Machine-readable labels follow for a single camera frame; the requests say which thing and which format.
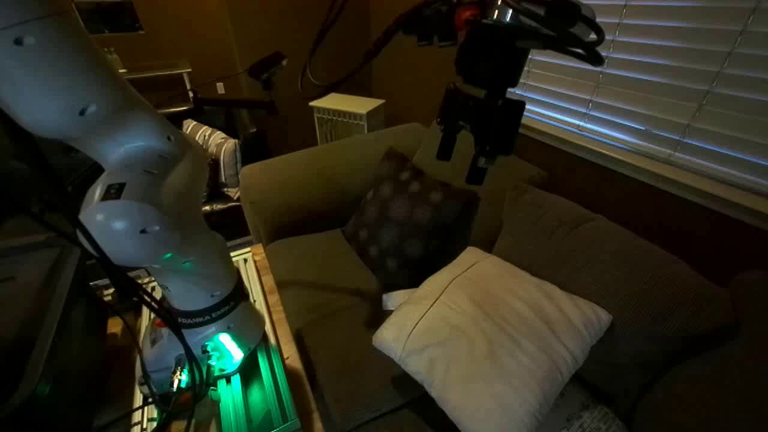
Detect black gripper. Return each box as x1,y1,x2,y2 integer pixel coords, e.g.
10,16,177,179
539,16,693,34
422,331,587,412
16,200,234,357
435,82,527,188

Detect white embroidered pillow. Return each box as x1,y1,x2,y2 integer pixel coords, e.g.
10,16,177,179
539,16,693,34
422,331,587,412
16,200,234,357
370,245,615,432

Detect dark floral patterned pillow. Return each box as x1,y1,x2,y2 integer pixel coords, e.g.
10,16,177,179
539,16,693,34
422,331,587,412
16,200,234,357
341,147,479,293

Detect olive grey sofa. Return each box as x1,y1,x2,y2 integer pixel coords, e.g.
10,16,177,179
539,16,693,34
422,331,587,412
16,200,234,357
237,119,768,432

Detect white window sill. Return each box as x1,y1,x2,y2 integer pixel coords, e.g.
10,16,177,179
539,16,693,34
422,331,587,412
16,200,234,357
516,118,768,232

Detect white window blinds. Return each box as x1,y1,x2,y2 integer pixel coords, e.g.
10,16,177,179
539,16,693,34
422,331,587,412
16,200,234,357
508,0,768,200

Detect wooden table edge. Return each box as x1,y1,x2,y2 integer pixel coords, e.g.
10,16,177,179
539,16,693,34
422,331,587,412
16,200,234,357
249,243,327,432

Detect white ribbed cloth bundle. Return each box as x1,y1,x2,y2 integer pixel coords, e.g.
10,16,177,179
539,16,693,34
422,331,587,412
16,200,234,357
179,118,242,190

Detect grey patterned folded blanket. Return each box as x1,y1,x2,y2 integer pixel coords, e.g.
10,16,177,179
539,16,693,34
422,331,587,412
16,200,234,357
550,382,630,432

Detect dark grey side panel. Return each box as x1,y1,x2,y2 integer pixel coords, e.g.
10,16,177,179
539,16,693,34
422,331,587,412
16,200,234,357
0,232,87,421

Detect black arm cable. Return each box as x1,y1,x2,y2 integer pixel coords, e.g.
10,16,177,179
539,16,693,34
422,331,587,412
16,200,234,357
299,0,429,91

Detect black camera on stand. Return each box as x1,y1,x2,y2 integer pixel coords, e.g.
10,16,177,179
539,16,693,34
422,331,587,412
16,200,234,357
245,51,291,89

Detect white wall shelf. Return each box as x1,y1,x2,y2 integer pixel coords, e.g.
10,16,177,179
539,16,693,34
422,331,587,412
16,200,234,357
117,64,196,116

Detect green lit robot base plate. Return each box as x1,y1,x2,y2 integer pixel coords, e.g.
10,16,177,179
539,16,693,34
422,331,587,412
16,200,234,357
129,243,303,432

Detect black base cable bundle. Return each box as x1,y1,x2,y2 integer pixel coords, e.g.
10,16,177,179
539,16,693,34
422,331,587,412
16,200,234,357
75,224,214,432

